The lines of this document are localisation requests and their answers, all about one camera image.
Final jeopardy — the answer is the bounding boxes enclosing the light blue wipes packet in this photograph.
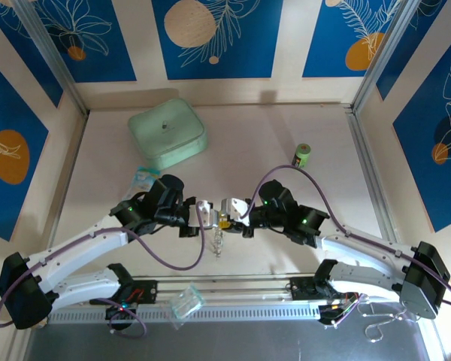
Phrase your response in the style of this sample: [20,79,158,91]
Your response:
[129,165,161,200]

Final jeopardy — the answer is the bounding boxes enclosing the green cylindrical battery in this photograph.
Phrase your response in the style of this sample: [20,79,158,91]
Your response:
[292,142,312,168]

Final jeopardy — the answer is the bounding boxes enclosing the mint green zip case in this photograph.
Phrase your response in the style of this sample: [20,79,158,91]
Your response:
[127,98,209,171]

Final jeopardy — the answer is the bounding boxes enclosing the clear plastic box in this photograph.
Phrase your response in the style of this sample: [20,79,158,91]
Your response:
[161,284,206,332]

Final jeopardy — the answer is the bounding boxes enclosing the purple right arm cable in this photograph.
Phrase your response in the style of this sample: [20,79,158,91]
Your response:
[247,164,451,309]

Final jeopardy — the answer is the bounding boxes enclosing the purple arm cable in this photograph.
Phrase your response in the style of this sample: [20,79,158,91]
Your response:
[247,164,451,309]
[0,202,206,327]

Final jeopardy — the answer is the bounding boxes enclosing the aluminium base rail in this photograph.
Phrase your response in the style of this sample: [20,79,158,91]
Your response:
[18,275,425,302]

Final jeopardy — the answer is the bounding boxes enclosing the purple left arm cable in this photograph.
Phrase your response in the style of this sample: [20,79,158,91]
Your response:
[0,202,206,327]

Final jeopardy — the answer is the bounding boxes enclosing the grey slotted cable duct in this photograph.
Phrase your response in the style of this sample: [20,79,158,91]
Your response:
[44,302,324,325]

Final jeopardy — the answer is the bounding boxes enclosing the aluminium side rail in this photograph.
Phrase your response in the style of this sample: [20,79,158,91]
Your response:
[44,111,90,241]
[344,107,404,252]

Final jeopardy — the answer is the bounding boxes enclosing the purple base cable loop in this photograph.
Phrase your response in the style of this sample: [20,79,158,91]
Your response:
[107,295,148,338]

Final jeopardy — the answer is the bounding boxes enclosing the thin white wire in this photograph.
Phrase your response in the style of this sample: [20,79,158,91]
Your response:
[362,299,422,344]

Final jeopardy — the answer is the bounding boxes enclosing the aluminium frame post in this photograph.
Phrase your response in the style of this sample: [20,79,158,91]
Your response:
[11,0,90,116]
[351,0,424,114]

